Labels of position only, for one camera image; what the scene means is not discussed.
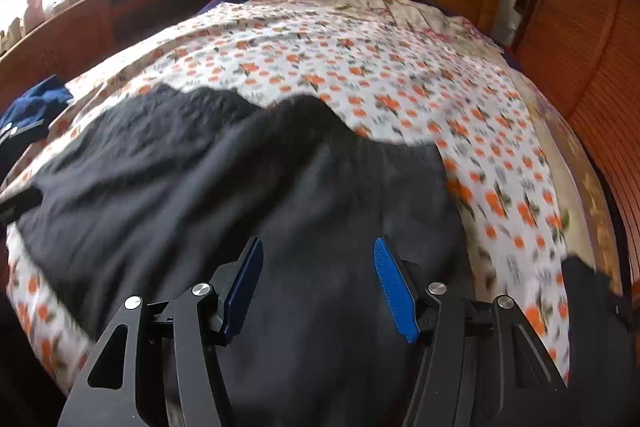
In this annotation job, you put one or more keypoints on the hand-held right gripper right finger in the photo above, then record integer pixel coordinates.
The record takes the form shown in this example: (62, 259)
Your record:
(397, 292)

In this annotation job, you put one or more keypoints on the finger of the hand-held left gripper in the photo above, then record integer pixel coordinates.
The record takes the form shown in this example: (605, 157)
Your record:
(22, 131)
(20, 203)

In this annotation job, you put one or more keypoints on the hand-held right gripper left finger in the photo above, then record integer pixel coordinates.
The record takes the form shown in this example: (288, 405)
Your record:
(245, 277)

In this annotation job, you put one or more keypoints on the black zip jacket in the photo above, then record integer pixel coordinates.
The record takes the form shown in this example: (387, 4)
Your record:
(225, 187)

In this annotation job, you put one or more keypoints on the dark blue garment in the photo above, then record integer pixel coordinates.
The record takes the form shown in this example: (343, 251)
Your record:
(37, 99)

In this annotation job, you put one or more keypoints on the white bottle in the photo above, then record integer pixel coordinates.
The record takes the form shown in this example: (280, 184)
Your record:
(12, 29)

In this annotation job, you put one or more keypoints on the pink vase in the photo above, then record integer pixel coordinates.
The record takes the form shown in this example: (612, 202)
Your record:
(33, 8)

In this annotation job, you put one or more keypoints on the long wooden cabinet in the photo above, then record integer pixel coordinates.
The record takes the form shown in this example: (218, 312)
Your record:
(115, 12)

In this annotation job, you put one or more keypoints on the dark cloth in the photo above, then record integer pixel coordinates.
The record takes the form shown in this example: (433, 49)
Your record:
(592, 292)

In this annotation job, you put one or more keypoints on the orange floral bedsheet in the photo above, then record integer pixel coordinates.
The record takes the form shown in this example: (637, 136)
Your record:
(375, 72)

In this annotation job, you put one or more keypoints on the beige crumpled blanket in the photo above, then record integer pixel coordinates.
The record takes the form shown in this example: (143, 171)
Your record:
(400, 7)

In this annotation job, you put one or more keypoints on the wooden wardrobe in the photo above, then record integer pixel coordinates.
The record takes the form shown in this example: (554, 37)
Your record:
(580, 57)

